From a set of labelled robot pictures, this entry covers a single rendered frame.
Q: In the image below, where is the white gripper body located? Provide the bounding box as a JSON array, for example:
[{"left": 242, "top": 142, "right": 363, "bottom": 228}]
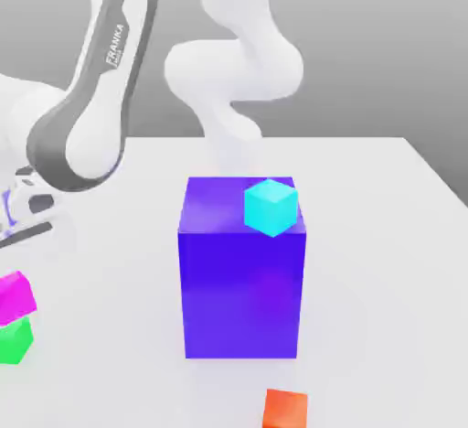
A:
[{"left": 0, "top": 220, "right": 79, "bottom": 263}]

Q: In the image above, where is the small magenta cube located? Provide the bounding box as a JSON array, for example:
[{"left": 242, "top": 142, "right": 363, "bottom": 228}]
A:
[{"left": 0, "top": 270, "right": 38, "bottom": 327}]

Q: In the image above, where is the large blue box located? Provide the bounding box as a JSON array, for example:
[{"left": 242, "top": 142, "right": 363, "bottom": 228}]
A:
[{"left": 177, "top": 176, "right": 307, "bottom": 360}]

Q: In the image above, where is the small green cube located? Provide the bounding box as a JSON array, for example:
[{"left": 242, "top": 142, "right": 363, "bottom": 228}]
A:
[{"left": 0, "top": 316, "right": 35, "bottom": 366}]

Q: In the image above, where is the small cyan cube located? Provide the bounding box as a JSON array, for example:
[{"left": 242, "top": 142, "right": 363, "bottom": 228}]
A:
[{"left": 243, "top": 177, "right": 300, "bottom": 239}]

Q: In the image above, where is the small orange cube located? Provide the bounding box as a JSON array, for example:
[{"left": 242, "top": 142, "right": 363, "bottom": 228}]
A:
[{"left": 261, "top": 388, "right": 309, "bottom": 428}]

